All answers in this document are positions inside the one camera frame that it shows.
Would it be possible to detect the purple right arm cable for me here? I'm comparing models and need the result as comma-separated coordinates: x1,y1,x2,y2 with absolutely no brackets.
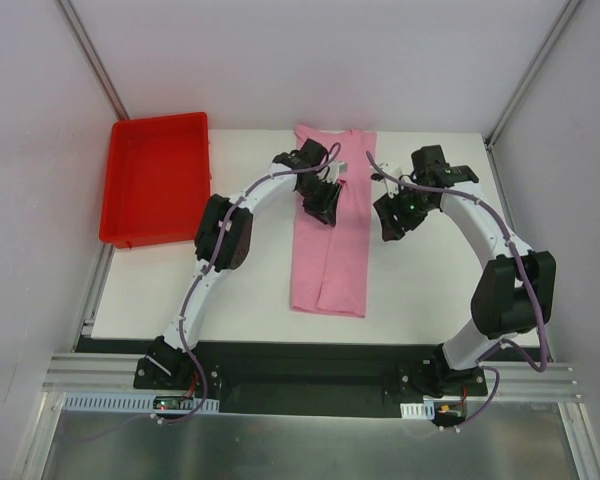
367,149,552,435

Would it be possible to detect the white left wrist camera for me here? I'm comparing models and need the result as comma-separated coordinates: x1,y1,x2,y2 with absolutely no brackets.
318,160,348,184

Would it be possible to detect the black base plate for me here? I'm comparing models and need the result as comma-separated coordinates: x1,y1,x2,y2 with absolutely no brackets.
133,338,487,418

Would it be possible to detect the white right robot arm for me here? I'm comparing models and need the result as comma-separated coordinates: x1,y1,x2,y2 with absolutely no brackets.
370,145,556,398

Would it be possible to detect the white cable duct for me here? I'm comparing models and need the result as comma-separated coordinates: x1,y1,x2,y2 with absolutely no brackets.
400,401,435,421
64,393,220,416

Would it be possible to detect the red plastic bin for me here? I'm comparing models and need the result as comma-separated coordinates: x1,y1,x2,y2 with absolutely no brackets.
99,112,211,249

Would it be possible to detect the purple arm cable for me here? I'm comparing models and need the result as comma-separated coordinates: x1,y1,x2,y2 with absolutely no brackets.
367,149,552,435
149,142,343,426

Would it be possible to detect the left white cable duct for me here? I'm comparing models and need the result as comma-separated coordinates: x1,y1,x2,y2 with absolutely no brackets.
64,393,220,416

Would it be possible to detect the right white cable duct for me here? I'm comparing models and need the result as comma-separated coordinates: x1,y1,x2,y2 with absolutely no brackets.
400,401,435,421

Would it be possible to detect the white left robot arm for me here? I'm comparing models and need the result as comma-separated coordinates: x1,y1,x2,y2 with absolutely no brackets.
133,139,346,390

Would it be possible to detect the left aluminium corner post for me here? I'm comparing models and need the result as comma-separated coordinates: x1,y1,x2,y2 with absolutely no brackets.
54,0,130,121

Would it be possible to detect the pink t shirt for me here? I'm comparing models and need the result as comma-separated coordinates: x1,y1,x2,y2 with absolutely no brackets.
291,125,377,318

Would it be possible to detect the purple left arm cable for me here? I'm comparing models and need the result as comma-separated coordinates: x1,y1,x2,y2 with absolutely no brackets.
149,142,343,426

